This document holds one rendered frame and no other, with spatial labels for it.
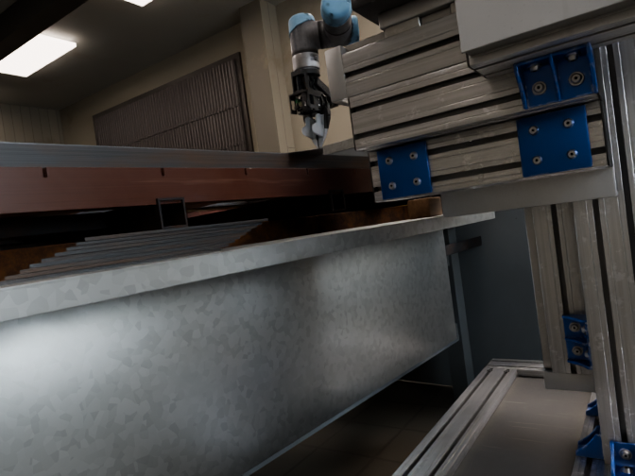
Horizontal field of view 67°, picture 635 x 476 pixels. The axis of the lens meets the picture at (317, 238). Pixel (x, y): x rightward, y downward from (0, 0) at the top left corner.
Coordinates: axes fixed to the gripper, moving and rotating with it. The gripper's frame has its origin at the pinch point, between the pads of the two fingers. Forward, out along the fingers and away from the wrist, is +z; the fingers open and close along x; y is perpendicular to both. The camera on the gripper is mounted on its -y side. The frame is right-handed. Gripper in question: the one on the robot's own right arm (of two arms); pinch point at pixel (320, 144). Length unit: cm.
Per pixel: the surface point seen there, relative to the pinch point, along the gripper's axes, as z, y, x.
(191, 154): 7, 54, 12
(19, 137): -170, -189, -735
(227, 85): -159, -288, -356
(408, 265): 36.7, -4.0, 21.3
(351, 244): 27, 42, 37
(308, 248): 27, 53, 36
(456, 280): 49, -51, 13
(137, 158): 8, 65, 12
